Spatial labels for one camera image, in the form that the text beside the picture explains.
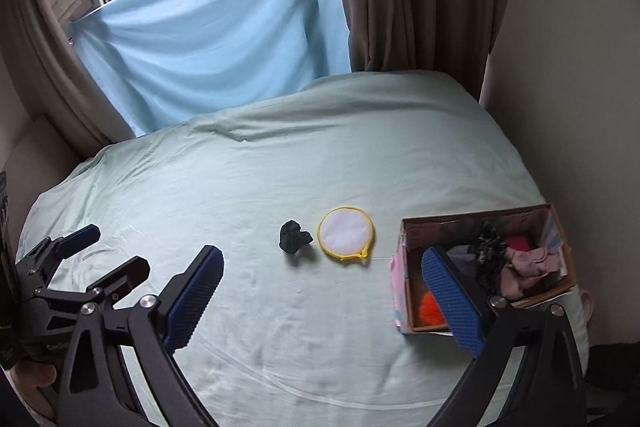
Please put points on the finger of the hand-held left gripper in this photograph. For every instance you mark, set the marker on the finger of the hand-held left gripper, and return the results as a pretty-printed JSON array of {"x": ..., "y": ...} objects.
[
  {"x": 80, "y": 237},
  {"x": 125, "y": 272}
]

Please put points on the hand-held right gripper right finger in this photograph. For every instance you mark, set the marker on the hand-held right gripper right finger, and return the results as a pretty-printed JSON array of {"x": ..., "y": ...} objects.
[{"x": 452, "y": 297}]

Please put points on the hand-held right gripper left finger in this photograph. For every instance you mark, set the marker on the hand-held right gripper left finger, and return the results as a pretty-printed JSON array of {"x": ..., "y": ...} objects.
[{"x": 195, "y": 292}]

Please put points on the orange pom-pom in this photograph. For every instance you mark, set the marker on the orange pom-pom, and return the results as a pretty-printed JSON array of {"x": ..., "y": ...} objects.
[{"x": 431, "y": 309}]

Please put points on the grey fleece scrunchie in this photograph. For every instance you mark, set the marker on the grey fleece scrunchie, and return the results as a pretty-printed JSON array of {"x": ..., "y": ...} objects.
[{"x": 462, "y": 257}]

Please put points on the cardboard box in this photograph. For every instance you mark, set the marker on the cardboard box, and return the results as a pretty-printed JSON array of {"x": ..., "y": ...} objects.
[{"x": 415, "y": 237}]

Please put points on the pink cloth bundle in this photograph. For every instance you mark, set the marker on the pink cloth bundle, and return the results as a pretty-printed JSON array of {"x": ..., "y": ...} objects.
[{"x": 525, "y": 269}]

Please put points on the dark scrunchie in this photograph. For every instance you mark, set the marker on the dark scrunchie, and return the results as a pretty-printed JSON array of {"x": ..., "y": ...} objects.
[{"x": 295, "y": 237}]

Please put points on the yellow-rimmed round mesh pouch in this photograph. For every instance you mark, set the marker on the yellow-rimmed round mesh pouch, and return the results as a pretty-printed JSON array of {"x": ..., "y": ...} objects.
[{"x": 345, "y": 232}]

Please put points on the person's left hand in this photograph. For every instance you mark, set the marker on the person's left hand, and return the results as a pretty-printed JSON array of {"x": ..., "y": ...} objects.
[{"x": 30, "y": 382}]

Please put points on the bed with light green sheet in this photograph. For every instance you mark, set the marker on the bed with light green sheet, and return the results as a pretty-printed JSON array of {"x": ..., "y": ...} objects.
[{"x": 300, "y": 147}]

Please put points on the light blue hanging cloth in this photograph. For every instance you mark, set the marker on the light blue hanging cloth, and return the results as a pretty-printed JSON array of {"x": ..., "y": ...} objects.
[{"x": 200, "y": 32}]

